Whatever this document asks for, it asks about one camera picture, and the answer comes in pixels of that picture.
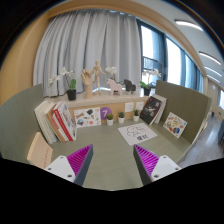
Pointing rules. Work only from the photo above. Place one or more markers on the wooden block stand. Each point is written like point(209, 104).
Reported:
point(40, 153)

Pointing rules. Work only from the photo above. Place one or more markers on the white horse figure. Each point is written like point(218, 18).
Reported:
point(114, 86)

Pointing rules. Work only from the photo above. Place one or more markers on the purple number seven sign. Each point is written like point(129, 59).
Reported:
point(104, 111)

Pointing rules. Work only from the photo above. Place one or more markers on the red and white book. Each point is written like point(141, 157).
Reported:
point(65, 120)

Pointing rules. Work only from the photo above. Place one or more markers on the white orchid behind horse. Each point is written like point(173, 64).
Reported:
point(112, 72)

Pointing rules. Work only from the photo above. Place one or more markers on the white book behind black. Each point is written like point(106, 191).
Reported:
point(162, 107)

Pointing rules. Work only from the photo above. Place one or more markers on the tan book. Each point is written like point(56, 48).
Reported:
point(49, 115)

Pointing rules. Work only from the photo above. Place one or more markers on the grey curtain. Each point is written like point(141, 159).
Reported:
point(82, 39)

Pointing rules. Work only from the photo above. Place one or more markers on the white orchid right pot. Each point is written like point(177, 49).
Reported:
point(149, 80)

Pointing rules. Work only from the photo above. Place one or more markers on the sticker sheet card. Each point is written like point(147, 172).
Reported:
point(87, 117)

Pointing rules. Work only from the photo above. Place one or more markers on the small potted plant middle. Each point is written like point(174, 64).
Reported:
point(121, 117)

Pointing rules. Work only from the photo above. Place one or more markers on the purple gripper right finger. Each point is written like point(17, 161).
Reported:
point(152, 167)

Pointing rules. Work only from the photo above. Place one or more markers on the wooden shelf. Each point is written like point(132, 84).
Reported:
point(126, 103)

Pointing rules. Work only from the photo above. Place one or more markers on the small potted plant right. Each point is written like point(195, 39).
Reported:
point(136, 115)

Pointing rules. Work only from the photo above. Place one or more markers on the white orchid in black pot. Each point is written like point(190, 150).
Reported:
point(71, 82)

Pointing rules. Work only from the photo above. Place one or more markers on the dark horse figure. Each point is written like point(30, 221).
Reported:
point(130, 87)

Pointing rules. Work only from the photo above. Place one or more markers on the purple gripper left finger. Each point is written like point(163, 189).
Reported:
point(74, 167)

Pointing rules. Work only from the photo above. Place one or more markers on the black cover book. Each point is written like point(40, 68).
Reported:
point(150, 110)

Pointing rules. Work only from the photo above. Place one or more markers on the white mouse pad with print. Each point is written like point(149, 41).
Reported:
point(136, 133)

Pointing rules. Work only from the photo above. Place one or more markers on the wooden hand model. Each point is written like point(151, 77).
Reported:
point(86, 76)

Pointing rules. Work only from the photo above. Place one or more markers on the colourful picture card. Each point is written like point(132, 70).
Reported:
point(175, 125)

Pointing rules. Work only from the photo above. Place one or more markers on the small potted plant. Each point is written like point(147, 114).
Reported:
point(136, 115)
point(109, 119)
point(121, 117)

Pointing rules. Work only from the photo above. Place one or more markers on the wooden mannequin figure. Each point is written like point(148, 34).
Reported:
point(97, 70)

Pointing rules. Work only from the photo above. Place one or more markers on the small potted plant left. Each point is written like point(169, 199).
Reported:
point(109, 119)

